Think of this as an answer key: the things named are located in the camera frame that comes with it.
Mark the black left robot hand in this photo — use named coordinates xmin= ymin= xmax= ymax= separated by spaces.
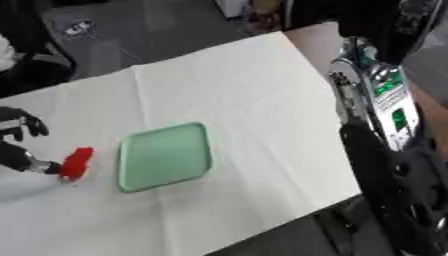
xmin=0 ymin=105 xmax=65 ymax=176

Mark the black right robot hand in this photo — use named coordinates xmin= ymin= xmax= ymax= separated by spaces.
xmin=339 ymin=0 xmax=448 ymax=66

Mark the red toy block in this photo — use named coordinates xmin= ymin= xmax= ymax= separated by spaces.
xmin=59 ymin=146 xmax=97 ymax=182

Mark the black chair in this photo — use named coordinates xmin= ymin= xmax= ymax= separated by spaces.
xmin=0 ymin=0 xmax=79 ymax=98

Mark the pale green square tray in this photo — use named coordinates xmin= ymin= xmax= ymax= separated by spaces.
xmin=115 ymin=121 xmax=216 ymax=194

